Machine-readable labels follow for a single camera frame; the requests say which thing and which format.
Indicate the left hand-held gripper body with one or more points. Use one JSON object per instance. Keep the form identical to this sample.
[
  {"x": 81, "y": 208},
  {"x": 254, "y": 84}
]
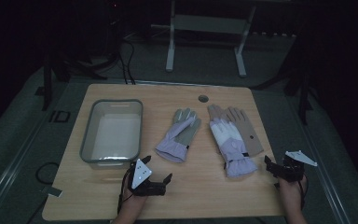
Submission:
[{"x": 141, "y": 174}]

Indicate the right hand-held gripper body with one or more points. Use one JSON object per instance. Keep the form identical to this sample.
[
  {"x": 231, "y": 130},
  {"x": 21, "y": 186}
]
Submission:
[{"x": 292, "y": 169}]

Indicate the purple glove with grey palm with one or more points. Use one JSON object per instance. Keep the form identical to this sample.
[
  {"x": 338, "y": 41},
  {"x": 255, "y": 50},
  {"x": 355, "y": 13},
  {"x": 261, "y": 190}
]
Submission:
[{"x": 175, "y": 140}]

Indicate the grey plastic bin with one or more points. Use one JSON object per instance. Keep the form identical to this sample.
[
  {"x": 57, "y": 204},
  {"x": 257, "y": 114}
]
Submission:
[{"x": 115, "y": 133}]

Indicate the purple and white glove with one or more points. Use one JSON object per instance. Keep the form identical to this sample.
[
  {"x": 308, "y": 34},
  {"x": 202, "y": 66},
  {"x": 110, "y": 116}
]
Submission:
[{"x": 230, "y": 143}]

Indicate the person's right hand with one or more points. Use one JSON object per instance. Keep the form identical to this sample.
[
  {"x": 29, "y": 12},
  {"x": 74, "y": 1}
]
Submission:
[{"x": 292, "y": 193}]

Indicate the person's left hand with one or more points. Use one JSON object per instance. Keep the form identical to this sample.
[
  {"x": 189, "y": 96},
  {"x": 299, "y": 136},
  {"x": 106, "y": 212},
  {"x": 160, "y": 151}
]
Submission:
[{"x": 130, "y": 199}]

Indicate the black tripod stand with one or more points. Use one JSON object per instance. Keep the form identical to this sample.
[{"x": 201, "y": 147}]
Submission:
[
  {"x": 304, "y": 93},
  {"x": 47, "y": 84}
]

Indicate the grey round table grommet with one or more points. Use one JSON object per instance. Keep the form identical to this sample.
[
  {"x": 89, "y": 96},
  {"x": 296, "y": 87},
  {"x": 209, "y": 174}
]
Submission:
[{"x": 203, "y": 99}]

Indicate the grey tape strip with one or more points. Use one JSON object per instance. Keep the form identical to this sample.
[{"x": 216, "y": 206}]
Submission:
[{"x": 55, "y": 192}]

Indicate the white metal stand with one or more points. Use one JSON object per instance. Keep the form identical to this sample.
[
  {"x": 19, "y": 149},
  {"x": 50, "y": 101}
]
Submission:
[{"x": 208, "y": 23}]

